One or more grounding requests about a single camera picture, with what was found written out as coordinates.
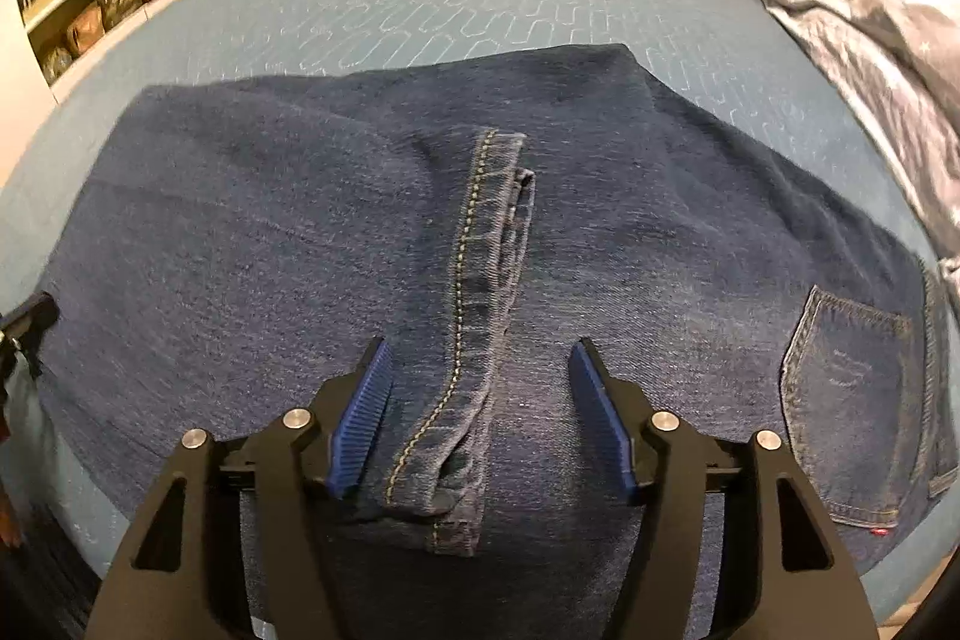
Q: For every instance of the teal quilted bed cover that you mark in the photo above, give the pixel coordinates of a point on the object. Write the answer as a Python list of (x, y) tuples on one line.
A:
[(728, 57)]

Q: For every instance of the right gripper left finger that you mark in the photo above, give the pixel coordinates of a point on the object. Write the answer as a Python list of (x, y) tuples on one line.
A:
[(179, 571)]

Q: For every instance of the brown handbag on shelf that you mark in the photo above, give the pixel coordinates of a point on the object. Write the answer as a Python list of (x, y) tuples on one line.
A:
[(85, 30)]

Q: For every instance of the dark blue denim jeans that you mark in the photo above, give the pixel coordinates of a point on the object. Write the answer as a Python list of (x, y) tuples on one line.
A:
[(235, 244)]

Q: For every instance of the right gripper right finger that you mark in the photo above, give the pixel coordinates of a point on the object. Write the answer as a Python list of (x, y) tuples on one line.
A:
[(784, 571)]

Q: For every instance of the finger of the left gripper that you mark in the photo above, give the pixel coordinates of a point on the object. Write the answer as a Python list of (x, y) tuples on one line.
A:
[(27, 323)]

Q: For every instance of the grey star-print duvet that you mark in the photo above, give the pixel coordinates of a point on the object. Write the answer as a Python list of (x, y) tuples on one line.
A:
[(895, 63)]

